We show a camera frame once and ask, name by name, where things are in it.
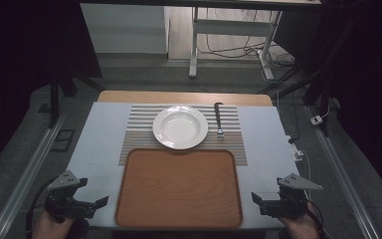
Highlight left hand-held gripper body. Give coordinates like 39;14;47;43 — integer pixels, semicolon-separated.
44;169;92;223

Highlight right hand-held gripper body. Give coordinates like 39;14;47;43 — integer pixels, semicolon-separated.
260;172;324;220

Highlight person's right hand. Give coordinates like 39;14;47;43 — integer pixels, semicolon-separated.
277;201;321;239

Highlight person's left hand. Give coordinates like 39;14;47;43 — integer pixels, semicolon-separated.
32;209;78;239

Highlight white power strip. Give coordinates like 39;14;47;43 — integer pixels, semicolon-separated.
286;133;304;162

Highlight white table cover board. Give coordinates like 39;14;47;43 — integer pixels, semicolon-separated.
66;101;300;231

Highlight striped woven placemat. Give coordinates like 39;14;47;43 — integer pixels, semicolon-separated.
117;104;249;167

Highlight brown wooden tray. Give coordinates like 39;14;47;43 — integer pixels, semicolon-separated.
114;147;244;230

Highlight metal fork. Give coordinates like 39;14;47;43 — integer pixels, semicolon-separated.
213;102;226;140

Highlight black tripod stand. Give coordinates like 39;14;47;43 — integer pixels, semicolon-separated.
258;19;342;137
47;63;107;129

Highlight white deep plate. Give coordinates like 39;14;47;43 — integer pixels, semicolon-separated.
151;105;210;150

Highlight wooden table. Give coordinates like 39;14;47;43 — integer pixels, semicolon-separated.
96;90;274;108

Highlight black curtain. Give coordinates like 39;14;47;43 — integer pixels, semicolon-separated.
0;0;103;180
273;0;382;207

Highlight white cabinet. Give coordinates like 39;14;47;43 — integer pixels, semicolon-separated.
80;3;171;55

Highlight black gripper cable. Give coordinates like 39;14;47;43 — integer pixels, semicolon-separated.
25;177;58;239
305;198;326;239

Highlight aluminium rail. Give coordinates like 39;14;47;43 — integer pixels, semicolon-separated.
0;109;68;239
305;105;381;239

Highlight black floor frame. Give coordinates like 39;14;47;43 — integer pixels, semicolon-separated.
50;128;77;153

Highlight black floor cables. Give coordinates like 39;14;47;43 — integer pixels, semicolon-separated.
197;7;296;85

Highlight white desk frame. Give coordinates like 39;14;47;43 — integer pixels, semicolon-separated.
188;5;284;82

